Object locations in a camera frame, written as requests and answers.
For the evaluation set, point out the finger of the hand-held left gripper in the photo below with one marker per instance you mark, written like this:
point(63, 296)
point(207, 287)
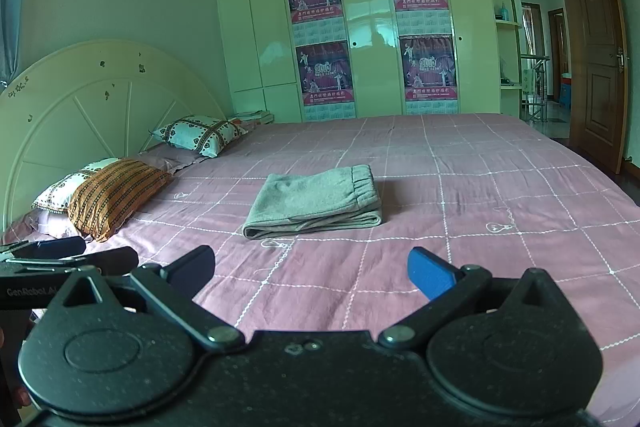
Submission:
point(57, 247)
point(110, 261)

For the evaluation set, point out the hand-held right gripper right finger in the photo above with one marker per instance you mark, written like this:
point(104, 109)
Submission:
point(430, 274)

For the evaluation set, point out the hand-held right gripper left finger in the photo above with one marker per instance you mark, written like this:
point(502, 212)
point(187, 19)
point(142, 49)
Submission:
point(192, 266)

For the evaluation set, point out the grey-green shorts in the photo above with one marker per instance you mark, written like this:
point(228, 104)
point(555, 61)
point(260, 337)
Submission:
point(315, 199)

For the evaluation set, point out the white patterned pillow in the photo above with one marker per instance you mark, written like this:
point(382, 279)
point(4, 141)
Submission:
point(62, 187)

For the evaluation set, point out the orange striped pillow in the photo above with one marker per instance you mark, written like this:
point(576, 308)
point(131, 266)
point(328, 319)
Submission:
point(117, 194)

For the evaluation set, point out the pink checked bed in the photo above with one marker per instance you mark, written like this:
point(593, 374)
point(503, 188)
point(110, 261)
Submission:
point(475, 187)

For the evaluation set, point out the plain pink pillow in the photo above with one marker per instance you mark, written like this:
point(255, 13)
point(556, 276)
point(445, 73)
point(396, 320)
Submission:
point(172, 157)

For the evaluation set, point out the teal patterned pillow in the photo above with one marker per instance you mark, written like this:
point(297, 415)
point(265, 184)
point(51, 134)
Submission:
point(200, 134)

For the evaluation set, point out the cream bed headboard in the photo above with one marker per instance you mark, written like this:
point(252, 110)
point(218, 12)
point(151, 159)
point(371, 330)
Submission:
point(100, 102)

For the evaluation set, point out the stack of papers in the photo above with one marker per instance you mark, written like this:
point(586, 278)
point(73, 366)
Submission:
point(255, 116)

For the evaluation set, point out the metal stair railing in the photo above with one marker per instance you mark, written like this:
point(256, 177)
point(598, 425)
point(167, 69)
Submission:
point(532, 82)

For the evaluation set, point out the blue and red box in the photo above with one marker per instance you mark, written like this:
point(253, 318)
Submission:
point(565, 89)

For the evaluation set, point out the blue bottle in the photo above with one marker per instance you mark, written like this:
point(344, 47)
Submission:
point(504, 13)

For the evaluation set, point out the brown wooden door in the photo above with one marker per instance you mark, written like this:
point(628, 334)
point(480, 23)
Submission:
point(597, 37)

